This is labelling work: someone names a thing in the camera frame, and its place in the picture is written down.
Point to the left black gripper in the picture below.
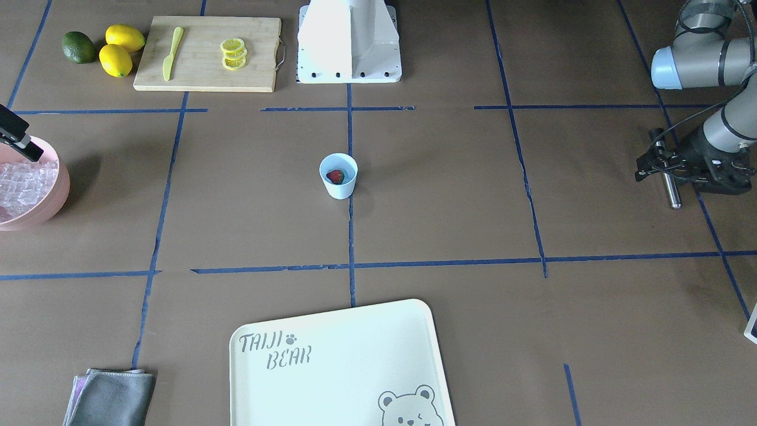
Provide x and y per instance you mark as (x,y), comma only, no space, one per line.
(691,148)

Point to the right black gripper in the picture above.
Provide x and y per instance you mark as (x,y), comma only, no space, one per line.
(13,128)

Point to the metal muddler black tip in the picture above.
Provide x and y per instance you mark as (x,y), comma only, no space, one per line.
(671,187)

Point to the red strawberry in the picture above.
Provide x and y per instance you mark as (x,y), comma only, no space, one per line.
(336,176)

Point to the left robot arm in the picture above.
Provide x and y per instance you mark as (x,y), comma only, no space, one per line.
(714,45)

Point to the pink bowl of ice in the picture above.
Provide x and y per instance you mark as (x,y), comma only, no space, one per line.
(32,192)

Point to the metal cup rack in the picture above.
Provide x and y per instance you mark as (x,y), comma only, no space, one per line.
(750,330)

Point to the light blue cup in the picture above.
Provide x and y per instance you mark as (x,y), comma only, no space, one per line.
(348,165)

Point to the green avocado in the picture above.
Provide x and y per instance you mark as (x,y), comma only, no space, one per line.
(78,48)

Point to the yellow lemon near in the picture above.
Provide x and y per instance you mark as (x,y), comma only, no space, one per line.
(115,60)

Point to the yellow lemon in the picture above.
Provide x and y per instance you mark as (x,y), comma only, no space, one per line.
(115,60)
(126,36)

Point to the yellow lemon far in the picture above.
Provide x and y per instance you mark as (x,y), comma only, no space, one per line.
(126,36)

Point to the yellow plastic knife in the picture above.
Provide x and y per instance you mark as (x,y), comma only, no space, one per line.
(169,60)

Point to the wooden cutting board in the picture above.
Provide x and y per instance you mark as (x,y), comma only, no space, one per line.
(198,61)

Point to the lemon slices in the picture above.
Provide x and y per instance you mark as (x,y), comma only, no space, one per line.
(234,53)

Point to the grey folded cloth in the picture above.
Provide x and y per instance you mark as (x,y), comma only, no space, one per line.
(110,397)

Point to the cream bear tray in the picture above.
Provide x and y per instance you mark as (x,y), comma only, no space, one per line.
(370,365)

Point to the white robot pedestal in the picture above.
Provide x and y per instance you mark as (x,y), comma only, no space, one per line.
(341,42)

